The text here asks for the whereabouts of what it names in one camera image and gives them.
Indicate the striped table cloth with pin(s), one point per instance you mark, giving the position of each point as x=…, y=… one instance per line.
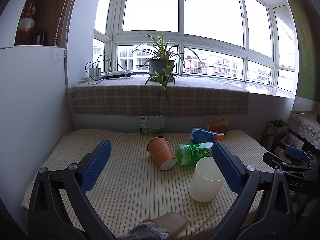
x=132, y=188

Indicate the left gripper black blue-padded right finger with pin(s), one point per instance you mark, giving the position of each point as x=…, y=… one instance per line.
x=274, y=215

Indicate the blue plastic bottle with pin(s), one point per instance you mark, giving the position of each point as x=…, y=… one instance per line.
x=199, y=135

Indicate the red brown ceramic vase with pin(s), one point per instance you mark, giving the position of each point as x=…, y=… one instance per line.
x=26, y=24

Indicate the dark patterned paper bag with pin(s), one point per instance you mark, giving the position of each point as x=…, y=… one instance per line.
x=273, y=133

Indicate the orange paper cup rear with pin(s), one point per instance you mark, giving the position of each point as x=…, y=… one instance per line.
x=219, y=126

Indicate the white plastic cup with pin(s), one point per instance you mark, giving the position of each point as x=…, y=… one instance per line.
x=206, y=181

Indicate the white cabinet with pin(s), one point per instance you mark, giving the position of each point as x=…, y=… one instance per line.
x=34, y=109

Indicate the dark flat tray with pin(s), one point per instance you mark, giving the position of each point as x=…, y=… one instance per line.
x=117, y=74

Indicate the brown slipper with fur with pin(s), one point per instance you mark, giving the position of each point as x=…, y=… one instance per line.
x=167, y=226

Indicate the green plastic bottle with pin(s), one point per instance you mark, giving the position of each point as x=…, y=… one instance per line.
x=191, y=153

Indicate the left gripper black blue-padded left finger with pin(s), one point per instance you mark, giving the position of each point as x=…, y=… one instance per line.
x=59, y=207

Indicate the white lace cloth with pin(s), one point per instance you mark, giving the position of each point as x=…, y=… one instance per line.
x=307, y=126

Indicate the white charger adapters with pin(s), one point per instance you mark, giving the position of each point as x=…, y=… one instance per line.
x=94, y=73

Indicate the plaid window sill cloth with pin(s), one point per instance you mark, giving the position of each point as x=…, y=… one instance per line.
x=194, y=96

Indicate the dark bottle on shelf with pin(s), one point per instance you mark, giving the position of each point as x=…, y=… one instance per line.
x=39, y=37

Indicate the orange paper cup lying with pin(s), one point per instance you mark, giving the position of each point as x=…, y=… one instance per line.
x=162, y=153

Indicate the potted spider plant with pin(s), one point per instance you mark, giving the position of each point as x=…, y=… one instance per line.
x=161, y=63

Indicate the white window frame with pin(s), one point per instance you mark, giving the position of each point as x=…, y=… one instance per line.
x=252, y=43

